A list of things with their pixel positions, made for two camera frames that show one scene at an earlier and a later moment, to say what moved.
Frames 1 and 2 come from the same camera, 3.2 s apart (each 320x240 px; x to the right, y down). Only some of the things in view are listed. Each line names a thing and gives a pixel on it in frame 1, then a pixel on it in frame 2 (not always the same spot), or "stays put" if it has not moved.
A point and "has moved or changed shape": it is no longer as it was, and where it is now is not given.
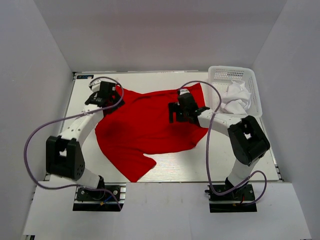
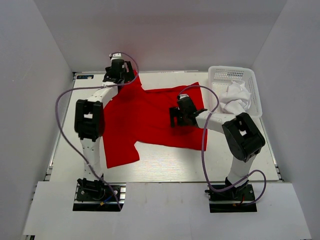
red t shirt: [141, 126] has moved or changed shape
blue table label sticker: [84, 76] stays put
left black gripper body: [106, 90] -> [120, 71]
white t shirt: [238, 98] stays put
